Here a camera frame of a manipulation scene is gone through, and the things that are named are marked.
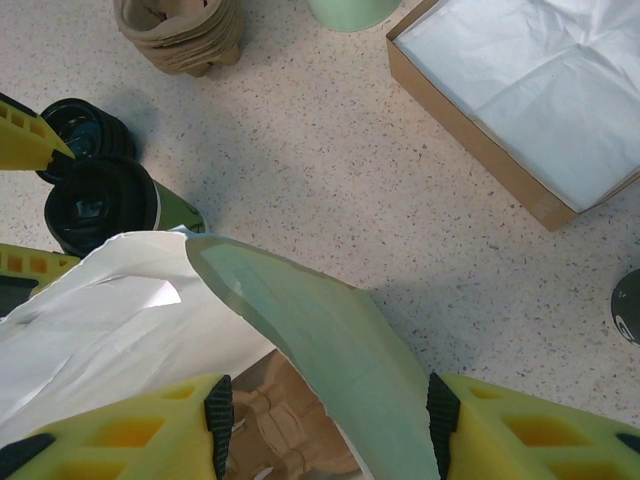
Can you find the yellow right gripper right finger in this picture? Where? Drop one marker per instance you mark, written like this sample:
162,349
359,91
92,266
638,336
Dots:
525,440

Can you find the black plastic lid stack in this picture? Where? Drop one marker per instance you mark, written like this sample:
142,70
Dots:
110,130

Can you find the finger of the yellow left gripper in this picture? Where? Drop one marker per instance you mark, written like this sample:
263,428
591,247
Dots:
20,265
25,140

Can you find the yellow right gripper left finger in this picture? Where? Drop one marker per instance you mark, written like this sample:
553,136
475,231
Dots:
125,440

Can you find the black paper cup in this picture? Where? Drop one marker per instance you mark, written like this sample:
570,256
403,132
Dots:
627,310

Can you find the green patterned paper bag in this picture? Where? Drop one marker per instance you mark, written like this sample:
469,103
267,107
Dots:
125,325

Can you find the white paper napkins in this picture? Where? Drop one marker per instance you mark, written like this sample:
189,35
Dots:
540,90

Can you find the brown cardboard box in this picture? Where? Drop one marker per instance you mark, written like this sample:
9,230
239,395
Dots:
450,120

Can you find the light green straw holder cup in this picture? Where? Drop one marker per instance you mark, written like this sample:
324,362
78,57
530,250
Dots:
350,15

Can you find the black-lidded cup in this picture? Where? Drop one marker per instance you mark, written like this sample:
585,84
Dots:
115,190

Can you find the brown pulp cup carrier stack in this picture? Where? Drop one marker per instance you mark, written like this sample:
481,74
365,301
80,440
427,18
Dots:
185,40

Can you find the dark green coffee cup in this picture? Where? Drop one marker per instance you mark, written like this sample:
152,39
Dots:
180,210

